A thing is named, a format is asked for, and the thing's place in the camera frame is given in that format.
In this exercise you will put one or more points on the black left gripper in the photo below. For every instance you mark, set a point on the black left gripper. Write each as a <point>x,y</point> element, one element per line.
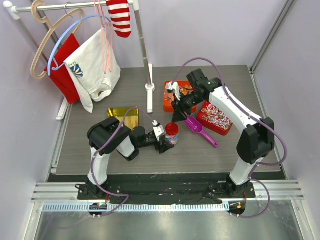
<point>164,146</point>

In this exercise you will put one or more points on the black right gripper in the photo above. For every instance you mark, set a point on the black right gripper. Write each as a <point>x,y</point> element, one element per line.
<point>179,108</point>

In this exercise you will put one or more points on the clear plastic jar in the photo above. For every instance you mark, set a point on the clear plastic jar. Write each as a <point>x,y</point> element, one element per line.
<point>172,139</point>

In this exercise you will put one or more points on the red jar lid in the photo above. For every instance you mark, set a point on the red jar lid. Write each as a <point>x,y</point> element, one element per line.
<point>172,129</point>

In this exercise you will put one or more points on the purple plastic scoop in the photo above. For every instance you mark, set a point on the purple plastic scoop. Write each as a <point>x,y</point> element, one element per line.
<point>197,128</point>

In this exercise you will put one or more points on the orange candy box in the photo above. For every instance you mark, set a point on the orange candy box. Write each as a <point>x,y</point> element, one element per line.
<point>185,89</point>

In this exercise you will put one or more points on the gold tin of star candies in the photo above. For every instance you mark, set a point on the gold tin of star candies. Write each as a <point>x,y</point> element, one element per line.
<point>131,120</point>

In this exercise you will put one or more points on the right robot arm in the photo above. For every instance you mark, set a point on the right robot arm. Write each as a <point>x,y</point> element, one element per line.
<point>256,137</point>

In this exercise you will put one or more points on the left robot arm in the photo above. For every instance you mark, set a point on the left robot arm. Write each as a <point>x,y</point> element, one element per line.
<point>112,135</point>

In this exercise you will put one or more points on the red lollipop box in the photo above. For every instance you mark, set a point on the red lollipop box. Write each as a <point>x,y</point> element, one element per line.
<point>214,119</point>

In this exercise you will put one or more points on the white cloth bag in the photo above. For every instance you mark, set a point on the white cloth bag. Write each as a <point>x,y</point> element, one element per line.
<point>85,68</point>

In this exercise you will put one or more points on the red white striped sock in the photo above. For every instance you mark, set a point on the red white striped sock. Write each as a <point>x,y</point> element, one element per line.
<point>120,17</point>

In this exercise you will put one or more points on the red cloth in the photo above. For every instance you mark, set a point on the red cloth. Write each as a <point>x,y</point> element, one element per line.
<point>61,77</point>

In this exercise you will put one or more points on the blue clothes hanger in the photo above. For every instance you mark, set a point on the blue clothes hanger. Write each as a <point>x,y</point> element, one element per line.
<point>53,53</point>

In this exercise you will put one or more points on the wooden clothes hanger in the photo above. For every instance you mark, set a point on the wooden clothes hanger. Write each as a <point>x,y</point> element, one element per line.
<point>51,30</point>

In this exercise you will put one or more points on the white clothes rack stand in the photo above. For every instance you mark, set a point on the white clothes rack stand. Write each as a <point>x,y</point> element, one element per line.
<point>14,13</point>

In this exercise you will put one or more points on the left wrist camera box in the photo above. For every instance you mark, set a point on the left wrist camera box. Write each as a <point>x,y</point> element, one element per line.
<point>158,130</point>

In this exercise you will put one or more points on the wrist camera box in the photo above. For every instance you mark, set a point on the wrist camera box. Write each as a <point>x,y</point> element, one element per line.
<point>173,88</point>
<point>158,130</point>

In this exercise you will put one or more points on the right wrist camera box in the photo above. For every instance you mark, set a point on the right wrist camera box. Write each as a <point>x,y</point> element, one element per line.
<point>173,88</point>

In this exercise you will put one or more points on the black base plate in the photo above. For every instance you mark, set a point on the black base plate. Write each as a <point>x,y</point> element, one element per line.
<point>163,189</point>

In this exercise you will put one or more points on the pink wire hanger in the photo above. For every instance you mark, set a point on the pink wire hanger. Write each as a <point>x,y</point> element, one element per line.
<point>106,37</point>

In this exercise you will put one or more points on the aluminium rail frame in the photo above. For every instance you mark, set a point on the aluminium rail frame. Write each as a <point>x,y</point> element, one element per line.
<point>276,213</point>

